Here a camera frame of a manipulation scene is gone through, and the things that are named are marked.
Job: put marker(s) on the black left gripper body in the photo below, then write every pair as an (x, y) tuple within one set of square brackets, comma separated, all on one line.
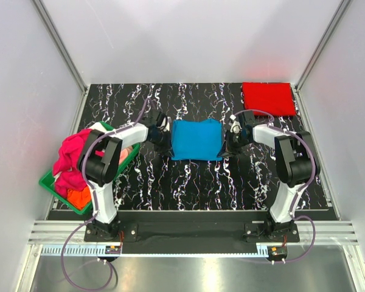
[(162, 140)]

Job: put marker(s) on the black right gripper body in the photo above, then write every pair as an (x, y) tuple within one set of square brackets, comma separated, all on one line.
[(234, 142)]

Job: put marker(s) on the blue t shirt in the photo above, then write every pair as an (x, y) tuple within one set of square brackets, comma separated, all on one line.
[(200, 141)]

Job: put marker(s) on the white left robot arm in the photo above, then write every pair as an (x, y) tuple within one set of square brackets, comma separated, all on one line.
[(99, 159)]

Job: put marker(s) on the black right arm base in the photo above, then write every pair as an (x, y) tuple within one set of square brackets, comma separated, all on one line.
[(269, 231)]

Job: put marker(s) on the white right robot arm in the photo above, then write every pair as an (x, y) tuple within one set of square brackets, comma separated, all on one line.
[(295, 157)]

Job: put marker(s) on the light pink t shirt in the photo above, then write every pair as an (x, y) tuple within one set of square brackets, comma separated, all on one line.
[(124, 154)]

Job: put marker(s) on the red folded t shirt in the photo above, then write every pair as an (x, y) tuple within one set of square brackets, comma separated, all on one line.
[(273, 98)]

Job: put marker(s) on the magenta t shirt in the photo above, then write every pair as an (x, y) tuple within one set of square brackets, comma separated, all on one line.
[(65, 171)]

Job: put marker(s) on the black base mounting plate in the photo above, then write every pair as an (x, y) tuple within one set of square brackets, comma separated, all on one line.
[(134, 231)]

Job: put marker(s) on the orange t shirt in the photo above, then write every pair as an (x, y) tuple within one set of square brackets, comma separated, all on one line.
[(79, 198)]

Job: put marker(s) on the green plastic basket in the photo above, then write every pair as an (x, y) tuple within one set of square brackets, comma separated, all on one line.
[(47, 180)]

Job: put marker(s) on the aluminium frame rail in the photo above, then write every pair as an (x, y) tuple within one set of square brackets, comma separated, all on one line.
[(56, 231)]

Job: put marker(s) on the white slotted cable duct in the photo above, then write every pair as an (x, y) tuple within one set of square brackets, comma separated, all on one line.
[(128, 250)]

